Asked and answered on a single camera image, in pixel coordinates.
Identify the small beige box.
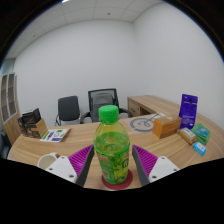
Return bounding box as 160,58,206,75
176,127,199,146

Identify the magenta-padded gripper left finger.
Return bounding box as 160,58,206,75
44,144,95,187

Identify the flat round red coaster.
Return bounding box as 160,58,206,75
101,169,134,191

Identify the orange cardboard box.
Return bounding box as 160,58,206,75
152,115,183,140

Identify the black armchair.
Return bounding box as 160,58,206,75
0,130,13,160

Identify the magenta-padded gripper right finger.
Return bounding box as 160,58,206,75
131,144,181,187

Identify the green flat box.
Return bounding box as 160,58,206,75
190,122,212,146

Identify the black mesh office chair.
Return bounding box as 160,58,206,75
79,87,134,124

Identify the small blue box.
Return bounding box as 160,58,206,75
192,141,208,157

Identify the small brown cardboard box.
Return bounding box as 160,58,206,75
17,116,28,137

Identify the green drink bottle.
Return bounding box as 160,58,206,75
93,104,131,185

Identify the wooden shelf cabinet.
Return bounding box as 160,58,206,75
0,72,22,145

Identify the white sticker sheet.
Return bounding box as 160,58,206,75
39,127,72,143

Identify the wooden side desk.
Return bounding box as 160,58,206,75
126,94,181,118

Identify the white paper with grey circle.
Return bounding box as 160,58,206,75
129,112,167,134

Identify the large brown cardboard box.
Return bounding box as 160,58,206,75
21,107,48,139

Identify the black padded office chair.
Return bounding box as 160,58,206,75
54,95,82,127

